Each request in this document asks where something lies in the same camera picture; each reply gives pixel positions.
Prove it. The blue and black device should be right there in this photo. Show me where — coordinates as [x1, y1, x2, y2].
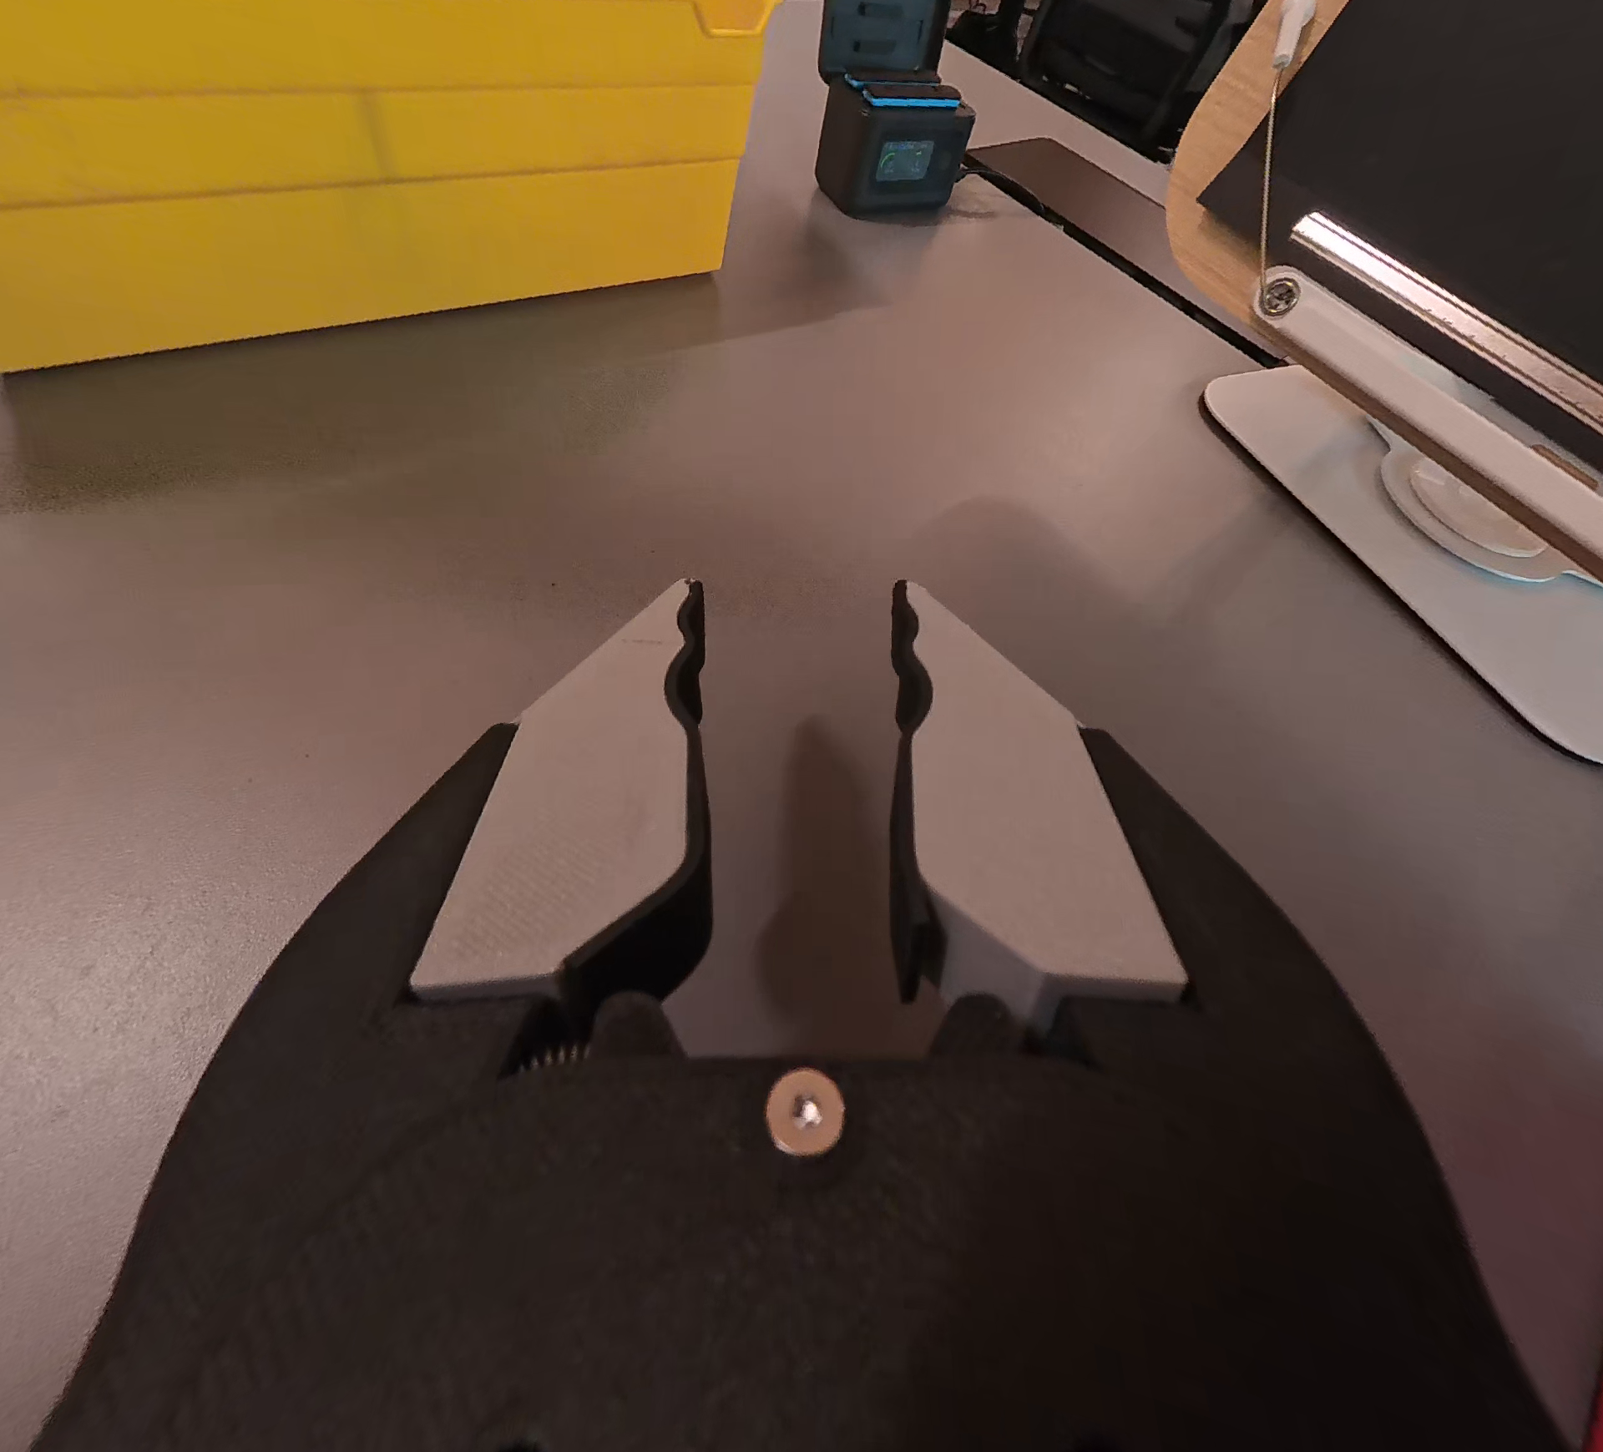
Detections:
[814, 0, 978, 221]

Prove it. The yellow plastic bin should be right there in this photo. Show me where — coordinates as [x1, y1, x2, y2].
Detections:
[0, 0, 782, 377]

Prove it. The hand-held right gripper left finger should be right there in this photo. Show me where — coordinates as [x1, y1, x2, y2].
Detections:
[411, 582, 717, 1010]

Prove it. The black flat panel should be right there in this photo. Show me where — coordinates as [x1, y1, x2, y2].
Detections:
[964, 135, 1269, 342]

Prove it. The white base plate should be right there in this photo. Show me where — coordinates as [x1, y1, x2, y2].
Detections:
[1202, 364, 1603, 768]

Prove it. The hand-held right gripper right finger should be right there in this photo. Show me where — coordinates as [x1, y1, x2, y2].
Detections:
[892, 582, 1191, 1010]

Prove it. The black monitor screen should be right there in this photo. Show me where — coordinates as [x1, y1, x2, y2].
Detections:
[1197, 0, 1603, 466]

